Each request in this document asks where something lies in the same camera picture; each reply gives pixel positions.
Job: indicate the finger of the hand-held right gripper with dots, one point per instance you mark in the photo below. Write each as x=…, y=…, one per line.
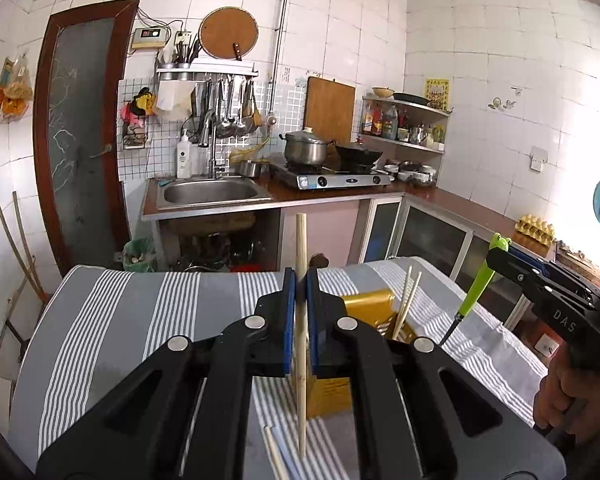
x=565, y=272
x=515, y=272

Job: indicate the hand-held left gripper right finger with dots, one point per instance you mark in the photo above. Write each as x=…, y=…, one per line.
x=314, y=325

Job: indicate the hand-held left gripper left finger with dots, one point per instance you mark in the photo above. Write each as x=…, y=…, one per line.
x=289, y=320

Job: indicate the yellow plastic utensil holder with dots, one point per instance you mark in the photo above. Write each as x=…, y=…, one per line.
x=365, y=305

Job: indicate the light wooden chopstick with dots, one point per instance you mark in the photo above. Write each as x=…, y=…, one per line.
x=301, y=245
x=402, y=300
x=275, y=455
x=411, y=302

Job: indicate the metal cup of utensils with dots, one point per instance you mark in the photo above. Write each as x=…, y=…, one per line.
x=185, y=55

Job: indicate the person's right hand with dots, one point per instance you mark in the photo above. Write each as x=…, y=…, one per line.
x=565, y=400

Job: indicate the small white box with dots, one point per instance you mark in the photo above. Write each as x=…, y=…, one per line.
x=547, y=346

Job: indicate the yellow egg carton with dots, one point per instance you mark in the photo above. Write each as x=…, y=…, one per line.
x=534, y=230

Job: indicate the brown kitchen countertop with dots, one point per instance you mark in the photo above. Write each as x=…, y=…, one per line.
x=460, y=206

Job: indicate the glass door base cabinet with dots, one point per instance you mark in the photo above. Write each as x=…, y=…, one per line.
x=430, y=240

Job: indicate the pile of pots under sink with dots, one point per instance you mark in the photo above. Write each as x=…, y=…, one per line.
x=215, y=252

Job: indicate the cluster of small bowls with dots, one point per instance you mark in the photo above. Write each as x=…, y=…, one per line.
x=410, y=172

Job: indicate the steel gas stove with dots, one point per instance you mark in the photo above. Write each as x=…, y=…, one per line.
x=330, y=180

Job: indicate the steel kitchen sink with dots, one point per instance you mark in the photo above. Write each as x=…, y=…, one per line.
x=210, y=192

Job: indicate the small steel saucepan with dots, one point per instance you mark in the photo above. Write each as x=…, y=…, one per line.
x=252, y=169

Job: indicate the green trash bin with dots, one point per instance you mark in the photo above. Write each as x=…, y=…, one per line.
x=140, y=257

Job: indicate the steel cooking pot with lid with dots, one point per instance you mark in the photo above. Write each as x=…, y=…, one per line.
x=305, y=149

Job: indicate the black wok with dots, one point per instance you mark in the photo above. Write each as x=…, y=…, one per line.
x=357, y=156

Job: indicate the metal sink faucet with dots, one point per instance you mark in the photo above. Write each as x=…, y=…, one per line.
x=212, y=155

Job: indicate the grey white striped tablecloth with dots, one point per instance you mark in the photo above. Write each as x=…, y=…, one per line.
x=105, y=310

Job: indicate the white pump soap bottle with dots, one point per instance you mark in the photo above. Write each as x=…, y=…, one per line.
x=184, y=160

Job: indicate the row of condiment bottles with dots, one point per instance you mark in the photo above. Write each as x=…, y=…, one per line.
x=390, y=125

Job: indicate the flat black pan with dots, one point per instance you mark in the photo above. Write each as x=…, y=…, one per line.
x=410, y=99

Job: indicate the rectangular wooden cutting board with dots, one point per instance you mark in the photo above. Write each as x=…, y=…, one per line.
x=329, y=110

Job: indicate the row of hanging metal ladles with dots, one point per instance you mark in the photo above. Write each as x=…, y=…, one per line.
x=227, y=115

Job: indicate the beige bowl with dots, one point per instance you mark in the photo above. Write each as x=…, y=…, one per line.
x=382, y=92

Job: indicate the white hanging cloth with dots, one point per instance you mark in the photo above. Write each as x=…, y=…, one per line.
x=172, y=97

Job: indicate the colourful hanging gloves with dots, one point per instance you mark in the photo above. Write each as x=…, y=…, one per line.
x=139, y=105

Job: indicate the thin bamboo pole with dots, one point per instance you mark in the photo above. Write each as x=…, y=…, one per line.
x=24, y=235
x=22, y=255

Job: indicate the brown framed frosted glass door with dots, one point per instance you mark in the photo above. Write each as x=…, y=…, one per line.
x=80, y=135

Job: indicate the round wooden board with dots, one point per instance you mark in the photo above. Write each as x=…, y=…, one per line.
x=225, y=30

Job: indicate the hanging orange plastic bags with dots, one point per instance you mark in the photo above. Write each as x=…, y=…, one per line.
x=15, y=92

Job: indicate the white wall socket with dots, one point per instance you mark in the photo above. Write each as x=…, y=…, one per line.
x=538, y=159

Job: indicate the white wall hooks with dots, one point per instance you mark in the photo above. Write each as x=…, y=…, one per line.
x=495, y=105

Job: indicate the yellow wall poster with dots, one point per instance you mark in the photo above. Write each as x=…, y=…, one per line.
x=437, y=92

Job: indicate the metal corner wall shelf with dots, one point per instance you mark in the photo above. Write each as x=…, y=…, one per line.
x=410, y=106

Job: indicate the metal wall rack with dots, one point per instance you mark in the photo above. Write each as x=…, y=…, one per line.
x=205, y=72

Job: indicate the vertical metal wall pipe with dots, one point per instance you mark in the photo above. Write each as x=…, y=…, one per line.
x=282, y=10

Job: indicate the beige wall controller box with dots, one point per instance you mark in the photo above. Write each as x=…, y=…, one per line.
x=148, y=37

